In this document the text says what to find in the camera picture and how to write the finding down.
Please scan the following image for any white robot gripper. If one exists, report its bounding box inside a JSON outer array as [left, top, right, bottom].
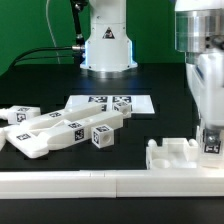
[[186, 52, 224, 144]]

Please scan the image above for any white chair seat block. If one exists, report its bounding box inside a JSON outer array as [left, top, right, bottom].
[[146, 138, 200, 170]]

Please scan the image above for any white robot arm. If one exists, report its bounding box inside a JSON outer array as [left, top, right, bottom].
[[71, 0, 224, 145]]

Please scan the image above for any long white chair side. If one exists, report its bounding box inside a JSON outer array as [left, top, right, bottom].
[[4, 110, 123, 159]]

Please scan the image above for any small white tagged cube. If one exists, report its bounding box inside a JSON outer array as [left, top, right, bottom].
[[113, 101, 131, 119]]

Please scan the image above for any white cube with hole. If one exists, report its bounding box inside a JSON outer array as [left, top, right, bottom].
[[91, 124, 114, 148]]

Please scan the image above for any white piece at left edge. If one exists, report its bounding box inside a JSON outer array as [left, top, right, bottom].
[[0, 128, 6, 151]]

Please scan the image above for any white U-shaped border frame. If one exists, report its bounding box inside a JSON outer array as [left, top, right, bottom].
[[0, 164, 224, 199]]

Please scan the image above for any white marker base plate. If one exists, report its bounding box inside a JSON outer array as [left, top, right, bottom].
[[66, 95, 155, 114]]

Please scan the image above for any black cable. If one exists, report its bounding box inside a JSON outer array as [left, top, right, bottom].
[[7, 45, 86, 71]]

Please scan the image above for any thin white cable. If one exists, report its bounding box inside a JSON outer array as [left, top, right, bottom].
[[45, 0, 62, 65]]

